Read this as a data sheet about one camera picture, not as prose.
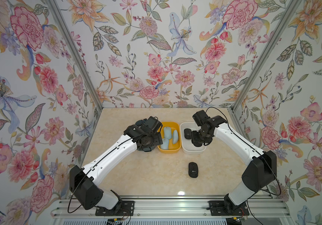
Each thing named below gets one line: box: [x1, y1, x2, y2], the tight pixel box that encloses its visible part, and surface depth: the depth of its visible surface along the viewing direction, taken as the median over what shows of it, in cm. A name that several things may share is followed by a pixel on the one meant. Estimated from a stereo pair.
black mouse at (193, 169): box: [188, 161, 199, 179], surface depth 87 cm
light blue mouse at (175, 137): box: [173, 129, 179, 145], surface depth 100 cm
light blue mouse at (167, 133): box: [163, 126, 172, 140], surface depth 104 cm
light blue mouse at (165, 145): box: [160, 138, 169, 150], surface depth 99 cm
